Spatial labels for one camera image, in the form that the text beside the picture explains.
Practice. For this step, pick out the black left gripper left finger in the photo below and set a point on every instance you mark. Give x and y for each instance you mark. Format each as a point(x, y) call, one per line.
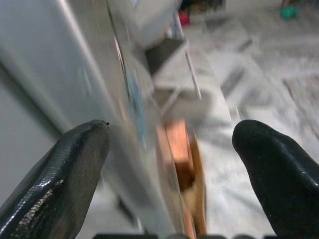
point(57, 179)

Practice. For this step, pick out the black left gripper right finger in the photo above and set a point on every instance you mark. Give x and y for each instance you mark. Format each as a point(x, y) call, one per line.
point(281, 179)

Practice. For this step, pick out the white fridge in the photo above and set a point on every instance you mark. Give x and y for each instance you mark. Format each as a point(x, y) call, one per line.
point(57, 62)

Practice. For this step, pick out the orange brick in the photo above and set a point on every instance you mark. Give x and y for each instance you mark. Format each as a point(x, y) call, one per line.
point(178, 147)

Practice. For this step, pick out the green thing on floor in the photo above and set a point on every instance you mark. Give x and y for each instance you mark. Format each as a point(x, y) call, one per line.
point(288, 12)

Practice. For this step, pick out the red thing on floor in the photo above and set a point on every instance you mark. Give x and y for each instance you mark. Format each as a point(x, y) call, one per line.
point(184, 18)

